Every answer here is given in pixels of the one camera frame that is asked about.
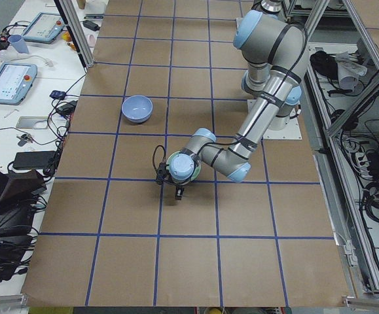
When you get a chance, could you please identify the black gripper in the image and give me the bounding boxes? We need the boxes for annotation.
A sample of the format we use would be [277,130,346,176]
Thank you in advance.
[174,184,185,200]

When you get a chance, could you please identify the green ceramic bowl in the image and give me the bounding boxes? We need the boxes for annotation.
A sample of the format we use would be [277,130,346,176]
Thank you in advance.
[166,152,201,185]

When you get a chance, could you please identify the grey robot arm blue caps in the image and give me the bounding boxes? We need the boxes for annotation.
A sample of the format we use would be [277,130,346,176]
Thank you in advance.
[156,10,308,200]

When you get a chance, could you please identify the blue ceramic bowl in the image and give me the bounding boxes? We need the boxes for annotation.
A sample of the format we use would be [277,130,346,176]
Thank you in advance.
[121,95,153,124]

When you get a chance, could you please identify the brown paper table mat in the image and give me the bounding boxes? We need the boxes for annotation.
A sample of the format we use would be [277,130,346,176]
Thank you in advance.
[22,1,350,307]

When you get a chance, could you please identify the black power adapter brick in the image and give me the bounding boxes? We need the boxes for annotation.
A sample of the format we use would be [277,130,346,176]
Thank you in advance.
[12,150,56,170]

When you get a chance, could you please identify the small blue black device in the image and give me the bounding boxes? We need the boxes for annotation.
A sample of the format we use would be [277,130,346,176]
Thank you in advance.
[50,90,67,100]

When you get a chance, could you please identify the pink cup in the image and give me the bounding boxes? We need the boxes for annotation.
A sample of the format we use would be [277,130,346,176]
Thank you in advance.
[86,34,96,47]

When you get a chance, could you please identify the white power strip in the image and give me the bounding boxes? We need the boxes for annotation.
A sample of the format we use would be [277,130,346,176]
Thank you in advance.
[344,137,372,180]

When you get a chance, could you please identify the black cloth bundle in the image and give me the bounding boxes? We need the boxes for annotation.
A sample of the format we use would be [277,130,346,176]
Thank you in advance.
[310,50,338,80]

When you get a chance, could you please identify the lower teach pendant tablet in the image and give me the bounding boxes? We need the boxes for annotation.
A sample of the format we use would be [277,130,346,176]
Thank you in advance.
[0,62,38,105]

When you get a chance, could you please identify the teach pendant tablet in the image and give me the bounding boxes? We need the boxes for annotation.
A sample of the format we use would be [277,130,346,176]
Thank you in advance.
[22,12,65,44]
[0,62,38,105]

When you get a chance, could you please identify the crumpled white paper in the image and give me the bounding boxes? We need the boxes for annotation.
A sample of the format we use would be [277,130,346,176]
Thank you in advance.
[334,52,367,92]

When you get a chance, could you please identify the upper teach pendant tablet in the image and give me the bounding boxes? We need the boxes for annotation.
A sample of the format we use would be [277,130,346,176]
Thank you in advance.
[22,12,65,44]

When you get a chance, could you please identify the light blue plastic cup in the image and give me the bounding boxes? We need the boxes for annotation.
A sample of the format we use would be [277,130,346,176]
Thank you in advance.
[8,34,29,54]

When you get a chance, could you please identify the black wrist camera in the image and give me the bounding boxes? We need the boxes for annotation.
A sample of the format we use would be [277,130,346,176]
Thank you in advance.
[155,162,169,185]

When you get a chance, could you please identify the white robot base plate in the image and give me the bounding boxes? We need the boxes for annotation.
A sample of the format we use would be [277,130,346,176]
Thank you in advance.
[263,99,302,140]

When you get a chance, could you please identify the aluminium frame rail right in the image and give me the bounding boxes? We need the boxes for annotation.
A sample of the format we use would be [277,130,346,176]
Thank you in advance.
[299,1,379,298]

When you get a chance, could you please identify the aluminium frame post left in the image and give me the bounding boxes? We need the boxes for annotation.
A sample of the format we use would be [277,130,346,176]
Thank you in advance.
[54,0,94,69]

